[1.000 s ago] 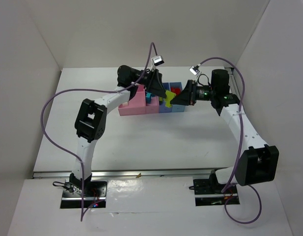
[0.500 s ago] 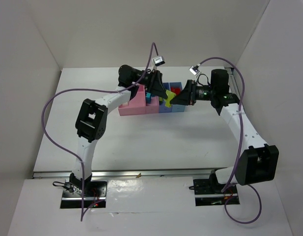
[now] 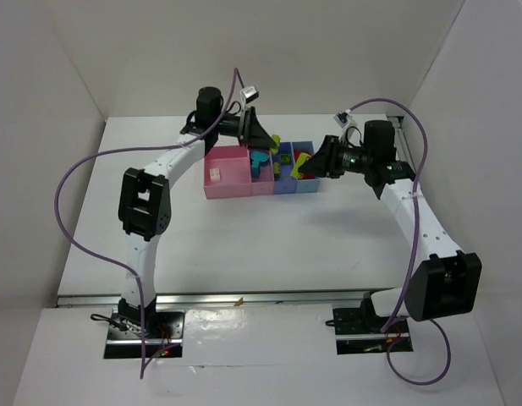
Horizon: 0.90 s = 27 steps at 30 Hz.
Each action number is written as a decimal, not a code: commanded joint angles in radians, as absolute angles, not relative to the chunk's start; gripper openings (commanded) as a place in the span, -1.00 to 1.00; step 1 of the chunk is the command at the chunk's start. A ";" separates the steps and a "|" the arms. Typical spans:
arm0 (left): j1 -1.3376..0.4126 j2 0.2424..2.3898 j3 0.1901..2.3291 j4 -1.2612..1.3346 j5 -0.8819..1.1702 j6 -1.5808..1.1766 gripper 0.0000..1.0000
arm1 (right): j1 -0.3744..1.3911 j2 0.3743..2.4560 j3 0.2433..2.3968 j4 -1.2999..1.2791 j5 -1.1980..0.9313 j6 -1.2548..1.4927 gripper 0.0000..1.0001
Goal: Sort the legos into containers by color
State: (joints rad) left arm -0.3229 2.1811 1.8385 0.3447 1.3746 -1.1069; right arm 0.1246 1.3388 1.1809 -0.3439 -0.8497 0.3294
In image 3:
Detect teal curved lego brick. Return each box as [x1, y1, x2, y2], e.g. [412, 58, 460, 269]
[250, 151, 270, 167]

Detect teal lego base brick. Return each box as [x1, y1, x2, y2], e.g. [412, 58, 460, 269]
[250, 166, 261, 178]

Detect beige lego brick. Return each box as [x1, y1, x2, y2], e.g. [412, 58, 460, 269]
[209, 167, 221, 183]

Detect red curved lego brick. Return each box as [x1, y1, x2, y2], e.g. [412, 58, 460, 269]
[294, 151, 312, 160]

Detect green lego with stud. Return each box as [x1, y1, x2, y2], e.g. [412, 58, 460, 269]
[280, 154, 292, 165]

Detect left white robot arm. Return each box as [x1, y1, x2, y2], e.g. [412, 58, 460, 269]
[118, 86, 275, 334]

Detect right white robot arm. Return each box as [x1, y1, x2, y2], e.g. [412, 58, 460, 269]
[298, 120, 482, 331]

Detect light blue bin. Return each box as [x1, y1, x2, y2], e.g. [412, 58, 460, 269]
[291, 141, 320, 194]

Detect large pink bin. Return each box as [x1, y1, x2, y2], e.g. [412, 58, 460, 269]
[204, 145, 250, 200]

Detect periwinkle blue bin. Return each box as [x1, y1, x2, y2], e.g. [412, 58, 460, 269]
[272, 142, 297, 195]

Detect small pink bin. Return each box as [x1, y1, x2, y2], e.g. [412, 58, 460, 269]
[247, 149, 274, 197]

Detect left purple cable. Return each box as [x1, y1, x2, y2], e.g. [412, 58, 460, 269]
[53, 68, 245, 380]

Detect purple cable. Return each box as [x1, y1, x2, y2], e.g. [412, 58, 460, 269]
[344, 98, 452, 385]
[53, 68, 245, 380]

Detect aluminium rail right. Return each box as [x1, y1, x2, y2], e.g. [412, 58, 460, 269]
[387, 116, 422, 173]

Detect aluminium rail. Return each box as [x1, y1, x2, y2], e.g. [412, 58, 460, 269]
[387, 116, 422, 173]
[56, 289, 374, 309]

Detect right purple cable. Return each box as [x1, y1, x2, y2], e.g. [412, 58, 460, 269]
[344, 98, 452, 385]

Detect aluminium rail front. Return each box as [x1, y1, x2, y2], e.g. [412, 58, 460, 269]
[56, 289, 374, 309]

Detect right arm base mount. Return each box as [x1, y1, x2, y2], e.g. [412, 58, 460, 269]
[325, 308, 414, 355]

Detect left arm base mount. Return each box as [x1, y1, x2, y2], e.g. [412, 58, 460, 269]
[90, 306, 186, 360]

